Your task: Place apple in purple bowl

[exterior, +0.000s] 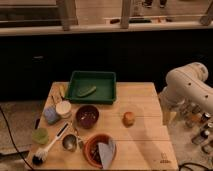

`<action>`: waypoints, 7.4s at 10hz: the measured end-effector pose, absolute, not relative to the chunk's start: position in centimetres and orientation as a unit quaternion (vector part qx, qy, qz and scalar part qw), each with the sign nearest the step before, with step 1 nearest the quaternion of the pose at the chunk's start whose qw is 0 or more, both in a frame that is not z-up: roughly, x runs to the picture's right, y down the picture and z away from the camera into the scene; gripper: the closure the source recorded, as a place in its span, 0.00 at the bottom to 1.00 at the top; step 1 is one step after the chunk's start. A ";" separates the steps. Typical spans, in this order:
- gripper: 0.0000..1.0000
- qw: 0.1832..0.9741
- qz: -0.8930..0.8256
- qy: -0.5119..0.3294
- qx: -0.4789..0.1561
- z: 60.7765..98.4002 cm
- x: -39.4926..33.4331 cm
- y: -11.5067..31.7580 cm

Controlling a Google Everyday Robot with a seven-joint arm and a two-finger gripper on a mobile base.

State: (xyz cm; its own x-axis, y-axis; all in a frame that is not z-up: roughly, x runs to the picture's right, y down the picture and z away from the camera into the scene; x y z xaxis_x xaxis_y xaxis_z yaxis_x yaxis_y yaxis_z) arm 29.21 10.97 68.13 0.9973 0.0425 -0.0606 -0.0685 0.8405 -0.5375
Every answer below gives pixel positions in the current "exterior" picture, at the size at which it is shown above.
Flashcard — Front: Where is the yellow banana piece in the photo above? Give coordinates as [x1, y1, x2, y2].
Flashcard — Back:
[59, 85, 65, 99]

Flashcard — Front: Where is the green cucumber piece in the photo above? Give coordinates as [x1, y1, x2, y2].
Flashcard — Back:
[77, 86, 97, 97]

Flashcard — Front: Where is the black cable left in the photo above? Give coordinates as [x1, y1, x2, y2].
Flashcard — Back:
[0, 106, 34, 171]

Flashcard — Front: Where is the white round container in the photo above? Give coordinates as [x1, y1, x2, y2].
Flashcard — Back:
[56, 101, 71, 118]

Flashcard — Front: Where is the metal spoon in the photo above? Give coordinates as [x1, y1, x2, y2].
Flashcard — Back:
[72, 124, 84, 149]

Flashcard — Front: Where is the small metal cup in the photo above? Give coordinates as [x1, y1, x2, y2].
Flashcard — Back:
[62, 134, 77, 152]

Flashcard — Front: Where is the green plastic tray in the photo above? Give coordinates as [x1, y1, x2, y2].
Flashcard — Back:
[65, 71, 116, 105]

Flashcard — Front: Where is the black cable right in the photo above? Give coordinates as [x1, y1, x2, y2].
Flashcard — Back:
[178, 161, 213, 171]

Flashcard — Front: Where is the green cup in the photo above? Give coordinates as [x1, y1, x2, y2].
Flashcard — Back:
[32, 128, 49, 145]

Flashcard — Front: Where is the orange apple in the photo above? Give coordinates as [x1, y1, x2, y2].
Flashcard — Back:
[122, 112, 135, 127]

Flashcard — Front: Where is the orange terracotta bowl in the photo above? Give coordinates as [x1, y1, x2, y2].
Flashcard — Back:
[83, 134, 115, 170]

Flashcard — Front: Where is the black cable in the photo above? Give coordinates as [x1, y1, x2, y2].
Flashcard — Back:
[178, 161, 213, 171]
[0, 106, 34, 171]

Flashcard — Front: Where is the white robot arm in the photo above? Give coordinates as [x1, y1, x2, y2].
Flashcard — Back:
[158, 62, 213, 125]

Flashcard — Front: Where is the white dish brush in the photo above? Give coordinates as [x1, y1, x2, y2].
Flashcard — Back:
[32, 123, 69, 165]

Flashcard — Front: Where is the purple bowl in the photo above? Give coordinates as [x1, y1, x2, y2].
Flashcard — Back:
[76, 105, 99, 129]

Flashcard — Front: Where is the grey folded cloth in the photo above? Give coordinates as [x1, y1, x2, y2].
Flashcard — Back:
[98, 139, 116, 170]

